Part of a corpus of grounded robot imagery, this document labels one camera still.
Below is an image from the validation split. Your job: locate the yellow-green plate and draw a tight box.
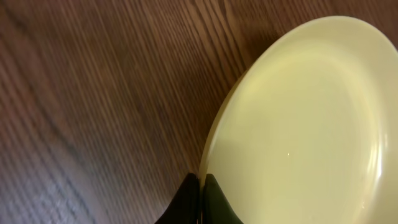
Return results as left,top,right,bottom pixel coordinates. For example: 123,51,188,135
199,16,397,223

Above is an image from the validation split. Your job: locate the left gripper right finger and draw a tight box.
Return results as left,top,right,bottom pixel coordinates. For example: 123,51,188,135
202,174,243,224

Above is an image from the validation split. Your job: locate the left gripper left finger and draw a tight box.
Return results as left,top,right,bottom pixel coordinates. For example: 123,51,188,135
155,173,200,224

